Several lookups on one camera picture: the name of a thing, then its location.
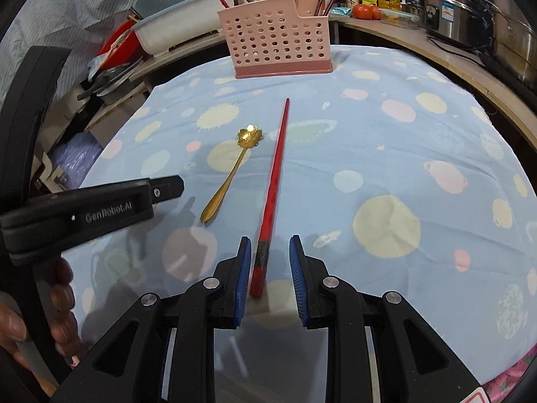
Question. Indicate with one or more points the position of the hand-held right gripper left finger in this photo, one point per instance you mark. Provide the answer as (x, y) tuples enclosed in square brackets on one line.
[(241, 285)]

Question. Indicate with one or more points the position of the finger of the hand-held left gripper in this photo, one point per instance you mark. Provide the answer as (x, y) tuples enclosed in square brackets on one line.
[(168, 189)]

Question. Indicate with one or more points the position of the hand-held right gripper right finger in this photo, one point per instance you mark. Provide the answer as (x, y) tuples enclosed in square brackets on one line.
[(298, 285)]

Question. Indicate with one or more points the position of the gold flower spoon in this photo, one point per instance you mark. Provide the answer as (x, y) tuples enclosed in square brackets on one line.
[(235, 166)]

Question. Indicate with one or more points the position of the pink perforated utensil holder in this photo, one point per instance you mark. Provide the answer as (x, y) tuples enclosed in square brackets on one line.
[(272, 37)]

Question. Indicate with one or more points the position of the person's left hand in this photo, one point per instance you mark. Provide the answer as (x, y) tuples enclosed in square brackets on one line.
[(63, 302)]

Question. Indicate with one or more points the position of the blue plastic bag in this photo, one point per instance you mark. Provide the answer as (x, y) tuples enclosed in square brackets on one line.
[(77, 161)]

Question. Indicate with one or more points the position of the wooden side table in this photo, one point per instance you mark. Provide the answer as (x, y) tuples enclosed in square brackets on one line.
[(121, 113)]

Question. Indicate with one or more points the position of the black frying pan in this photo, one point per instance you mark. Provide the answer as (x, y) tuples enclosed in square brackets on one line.
[(113, 79)]

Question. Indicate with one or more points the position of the blue spotted blanket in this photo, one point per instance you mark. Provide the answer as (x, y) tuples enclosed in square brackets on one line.
[(377, 155)]

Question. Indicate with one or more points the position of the red plastic basin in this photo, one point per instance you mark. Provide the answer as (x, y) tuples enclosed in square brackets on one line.
[(119, 40)]

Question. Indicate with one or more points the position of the white grey lidded bin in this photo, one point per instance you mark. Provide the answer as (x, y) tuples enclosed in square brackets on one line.
[(176, 25)]

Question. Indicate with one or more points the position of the grey striped cloth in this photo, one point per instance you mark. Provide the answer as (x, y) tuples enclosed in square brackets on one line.
[(63, 8)]

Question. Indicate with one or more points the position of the pink floral cloth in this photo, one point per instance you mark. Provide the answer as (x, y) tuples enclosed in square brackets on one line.
[(505, 375)]

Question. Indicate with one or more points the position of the blue wet wipes pack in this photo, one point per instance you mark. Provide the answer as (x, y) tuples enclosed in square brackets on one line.
[(340, 11)]

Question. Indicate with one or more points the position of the red tomato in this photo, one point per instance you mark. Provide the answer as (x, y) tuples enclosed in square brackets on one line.
[(376, 14), (361, 11)]

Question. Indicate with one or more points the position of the curved beige counter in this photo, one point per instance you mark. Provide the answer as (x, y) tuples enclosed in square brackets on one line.
[(461, 71)]

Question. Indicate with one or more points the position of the glass food container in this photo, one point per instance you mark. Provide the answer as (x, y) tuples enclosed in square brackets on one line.
[(398, 16)]

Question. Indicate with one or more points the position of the black induction cooker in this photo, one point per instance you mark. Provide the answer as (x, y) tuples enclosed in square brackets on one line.
[(503, 69)]

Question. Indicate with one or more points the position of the steel rice cooker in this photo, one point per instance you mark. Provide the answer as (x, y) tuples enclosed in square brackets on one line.
[(453, 12)]

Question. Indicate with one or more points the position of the large steel steamer pot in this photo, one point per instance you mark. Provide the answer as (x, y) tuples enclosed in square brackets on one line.
[(516, 33)]

